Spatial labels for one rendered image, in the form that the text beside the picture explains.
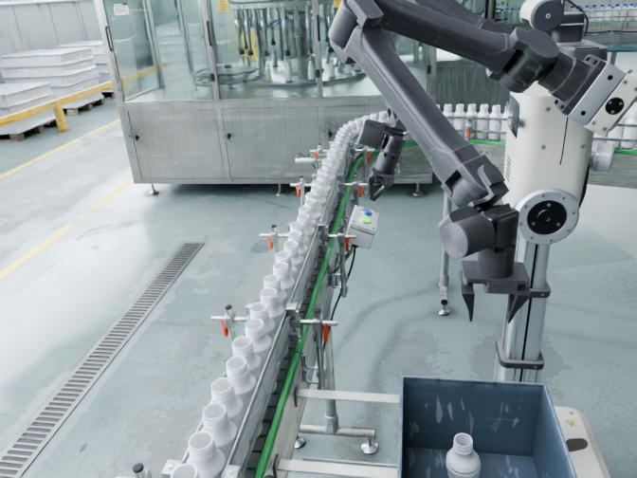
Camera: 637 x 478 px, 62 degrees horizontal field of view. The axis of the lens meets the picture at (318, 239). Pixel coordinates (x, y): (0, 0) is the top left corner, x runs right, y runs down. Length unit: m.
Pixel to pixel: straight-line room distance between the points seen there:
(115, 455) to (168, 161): 3.18
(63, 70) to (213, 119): 5.49
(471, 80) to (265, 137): 2.71
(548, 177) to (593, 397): 1.55
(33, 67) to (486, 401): 9.70
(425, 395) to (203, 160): 4.04
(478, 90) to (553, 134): 5.15
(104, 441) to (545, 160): 2.12
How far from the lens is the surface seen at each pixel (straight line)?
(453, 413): 1.32
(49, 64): 10.20
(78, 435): 2.76
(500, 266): 0.90
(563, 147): 1.42
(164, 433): 2.61
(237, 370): 0.96
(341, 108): 4.61
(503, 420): 1.35
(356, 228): 1.58
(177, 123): 5.04
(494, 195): 0.86
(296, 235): 1.43
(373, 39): 0.99
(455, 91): 6.51
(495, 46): 1.15
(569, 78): 1.22
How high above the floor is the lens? 1.76
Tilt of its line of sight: 25 degrees down
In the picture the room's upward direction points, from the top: 4 degrees counter-clockwise
